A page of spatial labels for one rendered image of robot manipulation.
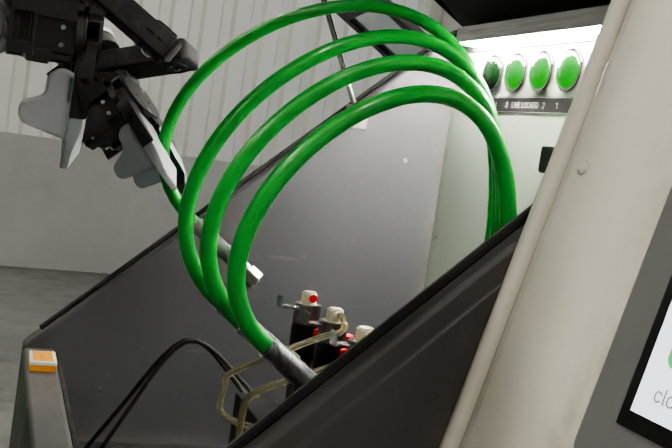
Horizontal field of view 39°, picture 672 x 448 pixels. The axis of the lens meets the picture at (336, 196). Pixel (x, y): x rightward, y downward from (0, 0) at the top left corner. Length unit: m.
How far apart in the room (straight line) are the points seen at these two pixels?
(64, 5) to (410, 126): 0.60
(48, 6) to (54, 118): 0.10
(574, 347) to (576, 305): 0.03
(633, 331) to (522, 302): 0.11
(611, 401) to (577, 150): 0.19
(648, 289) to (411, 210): 0.84
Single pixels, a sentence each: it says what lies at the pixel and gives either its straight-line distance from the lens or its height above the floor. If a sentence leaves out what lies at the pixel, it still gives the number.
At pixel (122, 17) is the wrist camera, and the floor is 1.34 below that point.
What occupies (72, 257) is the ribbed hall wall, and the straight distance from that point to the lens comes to 7.56.
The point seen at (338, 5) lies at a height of 1.41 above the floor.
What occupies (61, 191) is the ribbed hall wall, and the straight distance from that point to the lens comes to 7.47.
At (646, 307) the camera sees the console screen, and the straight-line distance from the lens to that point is 0.52.
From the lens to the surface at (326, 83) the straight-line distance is 0.78.
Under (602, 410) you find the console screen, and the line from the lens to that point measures 0.53.
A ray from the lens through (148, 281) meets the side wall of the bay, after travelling 1.25.
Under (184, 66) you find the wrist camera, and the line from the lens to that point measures 1.09.
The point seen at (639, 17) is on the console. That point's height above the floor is 1.37.
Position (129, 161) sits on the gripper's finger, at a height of 1.21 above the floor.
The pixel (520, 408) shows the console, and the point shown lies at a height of 1.12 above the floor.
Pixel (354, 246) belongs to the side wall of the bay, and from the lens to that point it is 1.32.
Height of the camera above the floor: 1.26
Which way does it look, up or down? 3 degrees down
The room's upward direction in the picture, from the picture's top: 8 degrees clockwise
